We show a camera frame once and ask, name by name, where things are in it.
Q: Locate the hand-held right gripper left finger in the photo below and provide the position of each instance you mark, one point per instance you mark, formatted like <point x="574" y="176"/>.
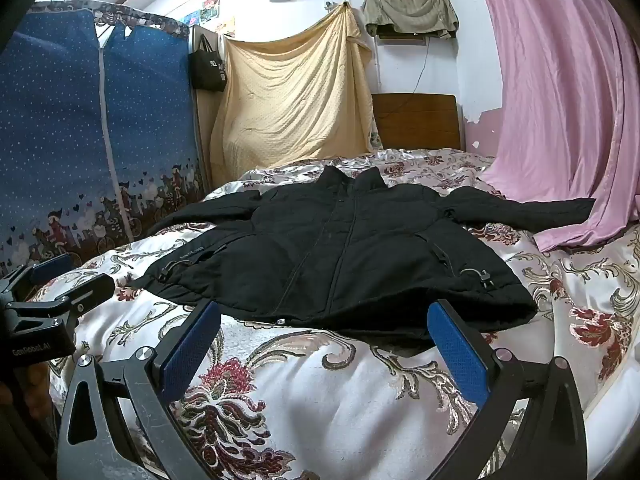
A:
<point x="187" y="355"/>

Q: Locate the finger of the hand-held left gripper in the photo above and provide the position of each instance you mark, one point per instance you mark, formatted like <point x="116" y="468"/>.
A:
<point x="92" y="287"/>
<point x="47" y="267"/>

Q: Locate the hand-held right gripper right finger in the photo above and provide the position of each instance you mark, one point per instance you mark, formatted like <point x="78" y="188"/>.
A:
<point x="457" y="352"/>

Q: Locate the black padded jacket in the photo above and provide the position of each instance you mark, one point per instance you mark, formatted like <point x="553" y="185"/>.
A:
<point x="340" y="255"/>

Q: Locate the person's left hand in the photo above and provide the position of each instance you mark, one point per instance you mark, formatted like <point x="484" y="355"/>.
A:
<point x="32" y="380"/>

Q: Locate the floral satin bedspread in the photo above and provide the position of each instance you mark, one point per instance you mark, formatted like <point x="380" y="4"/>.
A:
<point x="310" y="400"/>

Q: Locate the blue dotted fabric wardrobe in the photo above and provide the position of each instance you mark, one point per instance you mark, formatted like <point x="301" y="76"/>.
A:
<point x="60" y="135"/>

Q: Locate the brown wooden panel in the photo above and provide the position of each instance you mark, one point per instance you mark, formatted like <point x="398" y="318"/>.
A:
<point x="206" y="120"/>

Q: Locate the wooden headboard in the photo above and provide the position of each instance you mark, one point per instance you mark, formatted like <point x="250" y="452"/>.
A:
<point x="417" y="120"/>

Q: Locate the black tote bag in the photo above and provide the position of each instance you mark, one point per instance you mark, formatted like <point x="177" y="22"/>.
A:
<point x="207" y="67"/>

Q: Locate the pink curtain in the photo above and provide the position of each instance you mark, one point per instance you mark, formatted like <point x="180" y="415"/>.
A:
<point x="565" y="95"/>

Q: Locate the yellow hanging blanket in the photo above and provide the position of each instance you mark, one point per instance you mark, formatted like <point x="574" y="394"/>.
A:
<point x="295" y="95"/>

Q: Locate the olive green hanging cloth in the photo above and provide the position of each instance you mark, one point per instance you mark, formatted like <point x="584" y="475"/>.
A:
<point x="410" y="12"/>

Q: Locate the colourful wall picture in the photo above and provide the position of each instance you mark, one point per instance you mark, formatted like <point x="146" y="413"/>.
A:
<point x="210" y="10"/>
<point x="226" y="26"/>

